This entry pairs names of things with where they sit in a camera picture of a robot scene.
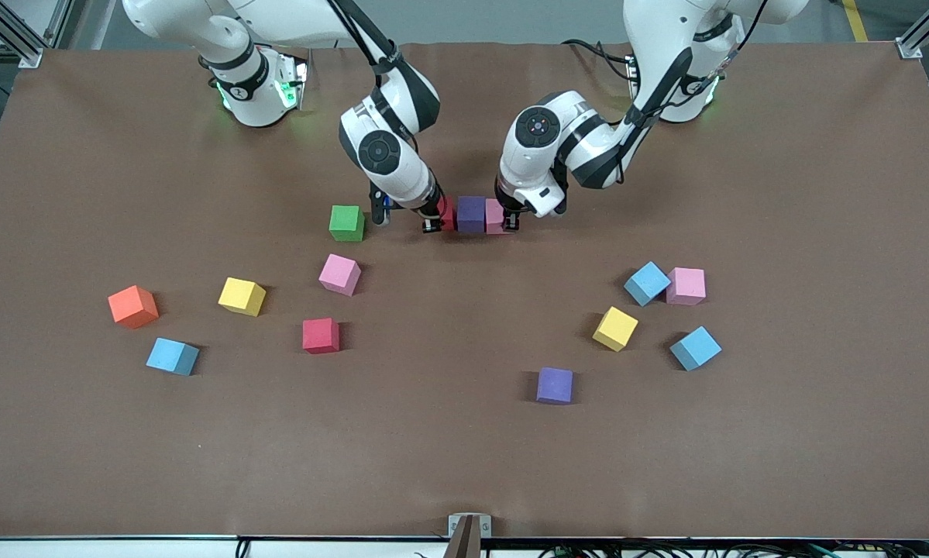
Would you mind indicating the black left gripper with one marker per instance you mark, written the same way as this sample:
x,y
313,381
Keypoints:
x,y
510,214

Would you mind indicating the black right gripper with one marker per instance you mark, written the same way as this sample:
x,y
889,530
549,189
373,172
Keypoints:
x,y
435,212

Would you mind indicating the pink foam cube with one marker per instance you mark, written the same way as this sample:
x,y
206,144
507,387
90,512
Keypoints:
x,y
339,274
689,285
493,217

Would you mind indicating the red foam cube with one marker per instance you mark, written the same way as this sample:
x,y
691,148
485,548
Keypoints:
x,y
321,335
449,211

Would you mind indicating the purple foam cube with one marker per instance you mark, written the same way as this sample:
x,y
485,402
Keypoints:
x,y
471,214
555,385

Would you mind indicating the green foam cube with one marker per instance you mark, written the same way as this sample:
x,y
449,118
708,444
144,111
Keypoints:
x,y
346,223

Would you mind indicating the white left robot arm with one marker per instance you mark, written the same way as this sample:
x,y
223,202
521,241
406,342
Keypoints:
x,y
665,31

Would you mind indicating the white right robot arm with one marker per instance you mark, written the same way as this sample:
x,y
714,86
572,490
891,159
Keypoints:
x,y
239,101

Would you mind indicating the blue foam cube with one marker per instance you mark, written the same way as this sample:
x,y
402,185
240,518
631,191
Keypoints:
x,y
645,283
171,356
695,348

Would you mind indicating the yellow foam cube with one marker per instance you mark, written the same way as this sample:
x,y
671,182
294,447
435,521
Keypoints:
x,y
241,296
615,328

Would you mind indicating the brown table mat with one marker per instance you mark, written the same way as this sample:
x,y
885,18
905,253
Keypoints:
x,y
464,449

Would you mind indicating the orange foam cube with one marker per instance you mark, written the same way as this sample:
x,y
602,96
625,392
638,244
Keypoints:
x,y
132,306

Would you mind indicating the grey metal bracket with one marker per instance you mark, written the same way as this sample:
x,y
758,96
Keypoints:
x,y
486,521

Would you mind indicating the brown post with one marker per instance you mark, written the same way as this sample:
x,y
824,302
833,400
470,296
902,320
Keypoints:
x,y
464,542

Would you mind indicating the aluminium frame post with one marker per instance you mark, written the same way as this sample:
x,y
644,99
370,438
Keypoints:
x,y
26,48
910,48

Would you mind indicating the white table edge rail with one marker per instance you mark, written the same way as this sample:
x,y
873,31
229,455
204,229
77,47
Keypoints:
x,y
123,549

